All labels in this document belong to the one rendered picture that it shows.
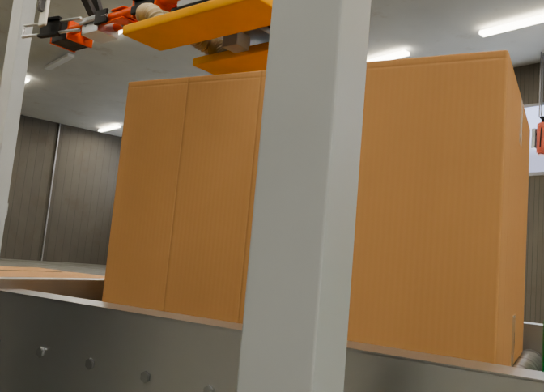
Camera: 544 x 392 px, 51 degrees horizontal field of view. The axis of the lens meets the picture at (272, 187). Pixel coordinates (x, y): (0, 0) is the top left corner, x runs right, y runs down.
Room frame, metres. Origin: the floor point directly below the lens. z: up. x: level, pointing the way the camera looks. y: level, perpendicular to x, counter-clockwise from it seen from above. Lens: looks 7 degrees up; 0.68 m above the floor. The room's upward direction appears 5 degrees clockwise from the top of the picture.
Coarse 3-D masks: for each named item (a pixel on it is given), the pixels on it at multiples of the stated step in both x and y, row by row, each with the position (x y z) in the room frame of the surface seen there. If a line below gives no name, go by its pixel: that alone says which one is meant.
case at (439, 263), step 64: (384, 64) 0.73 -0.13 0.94; (448, 64) 0.69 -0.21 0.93; (128, 128) 0.93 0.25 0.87; (192, 128) 0.87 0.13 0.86; (256, 128) 0.82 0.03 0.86; (384, 128) 0.73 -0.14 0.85; (448, 128) 0.69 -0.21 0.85; (512, 128) 0.73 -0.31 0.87; (128, 192) 0.93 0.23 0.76; (192, 192) 0.87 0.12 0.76; (384, 192) 0.72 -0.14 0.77; (448, 192) 0.69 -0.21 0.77; (512, 192) 0.76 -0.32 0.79; (128, 256) 0.92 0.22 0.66; (192, 256) 0.86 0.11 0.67; (384, 256) 0.72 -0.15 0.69; (448, 256) 0.68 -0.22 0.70; (512, 256) 0.79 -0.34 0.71; (384, 320) 0.72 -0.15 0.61; (448, 320) 0.68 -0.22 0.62; (512, 320) 0.82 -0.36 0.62
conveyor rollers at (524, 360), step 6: (522, 354) 1.00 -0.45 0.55; (528, 354) 1.00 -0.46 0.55; (534, 354) 1.03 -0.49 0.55; (516, 360) 0.91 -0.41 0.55; (522, 360) 0.92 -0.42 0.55; (528, 360) 0.93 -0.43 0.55; (534, 360) 0.97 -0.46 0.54; (540, 360) 1.02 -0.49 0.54; (516, 366) 0.85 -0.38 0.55; (522, 366) 0.87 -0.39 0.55; (528, 366) 0.89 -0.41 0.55; (534, 366) 0.93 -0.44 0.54; (540, 366) 0.98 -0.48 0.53
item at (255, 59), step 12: (252, 48) 1.11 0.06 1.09; (264, 48) 1.09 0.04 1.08; (204, 60) 1.19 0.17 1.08; (216, 60) 1.17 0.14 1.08; (228, 60) 1.16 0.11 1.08; (240, 60) 1.15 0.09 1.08; (252, 60) 1.14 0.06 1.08; (264, 60) 1.14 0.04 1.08; (216, 72) 1.24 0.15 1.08; (228, 72) 1.24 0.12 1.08; (240, 72) 1.23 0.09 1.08
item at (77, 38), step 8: (64, 24) 1.41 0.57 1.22; (72, 24) 1.40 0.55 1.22; (80, 32) 1.42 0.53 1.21; (56, 40) 1.43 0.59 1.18; (64, 40) 1.42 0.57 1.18; (72, 40) 1.41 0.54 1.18; (80, 40) 1.42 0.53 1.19; (88, 40) 1.44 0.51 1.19; (64, 48) 1.47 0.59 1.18; (72, 48) 1.47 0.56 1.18; (80, 48) 1.46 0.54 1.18
